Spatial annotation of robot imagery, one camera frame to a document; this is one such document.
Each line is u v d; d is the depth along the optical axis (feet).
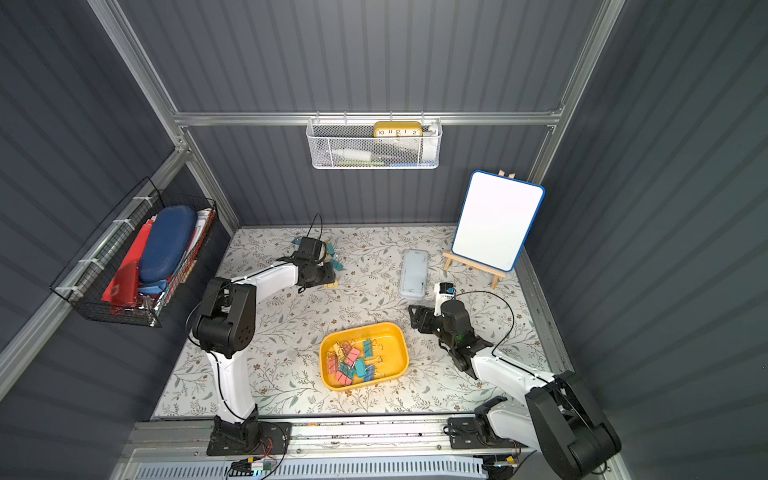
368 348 2.86
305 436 2.47
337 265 3.54
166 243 2.36
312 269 2.80
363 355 2.84
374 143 2.93
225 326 1.77
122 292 2.13
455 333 2.17
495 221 2.83
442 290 2.57
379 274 3.47
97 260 2.08
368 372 2.70
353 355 2.76
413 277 3.37
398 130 2.86
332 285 3.34
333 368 2.72
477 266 3.24
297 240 3.70
